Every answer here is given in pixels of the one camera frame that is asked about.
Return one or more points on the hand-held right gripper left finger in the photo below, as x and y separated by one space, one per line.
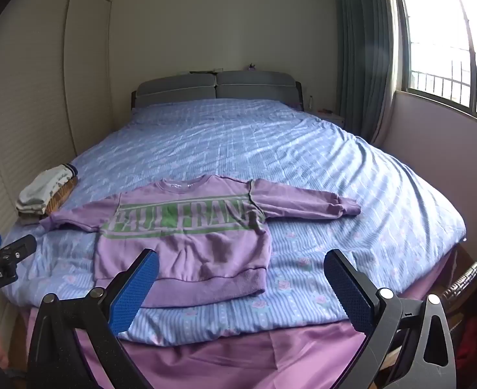
135 291

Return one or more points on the brown plaid folded garment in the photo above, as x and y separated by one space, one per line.
62 196

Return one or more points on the white nightstand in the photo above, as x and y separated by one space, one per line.
329 118

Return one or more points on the blue floral blanket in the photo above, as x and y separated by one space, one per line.
263 146

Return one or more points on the purple bed sheet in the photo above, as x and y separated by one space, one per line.
242 366

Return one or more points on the purple sweatshirt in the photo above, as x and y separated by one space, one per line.
206 251

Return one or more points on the white patterned folded garment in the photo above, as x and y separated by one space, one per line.
39 192

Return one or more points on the window with metal bars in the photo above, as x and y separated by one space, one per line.
441 48

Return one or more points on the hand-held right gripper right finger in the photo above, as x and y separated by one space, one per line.
350 291

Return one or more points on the cream wardrobe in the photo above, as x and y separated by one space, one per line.
31 89

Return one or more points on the green curtain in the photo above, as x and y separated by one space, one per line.
362 56

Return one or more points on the grey padded headboard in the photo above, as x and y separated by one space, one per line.
173 89

